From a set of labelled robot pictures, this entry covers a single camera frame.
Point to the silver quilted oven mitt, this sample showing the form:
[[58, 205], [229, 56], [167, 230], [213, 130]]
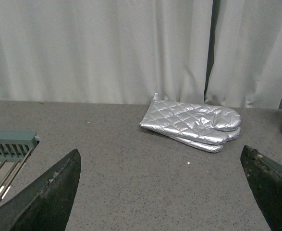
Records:
[[200, 123], [203, 144]]

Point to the upper silver quilted oven mitt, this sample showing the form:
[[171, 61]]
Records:
[[200, 123]]

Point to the grey curtain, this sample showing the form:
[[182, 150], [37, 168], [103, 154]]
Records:
[[220, 52]]

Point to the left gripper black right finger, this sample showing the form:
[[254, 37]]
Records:
[[264, 177]]

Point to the lower silver quilted oven mitt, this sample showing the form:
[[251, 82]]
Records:
[[203, 144]]

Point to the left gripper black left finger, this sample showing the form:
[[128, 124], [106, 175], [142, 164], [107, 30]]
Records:
[[46, 203]]

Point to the teal dish rack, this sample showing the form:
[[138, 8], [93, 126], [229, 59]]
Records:
[[15, 148]]

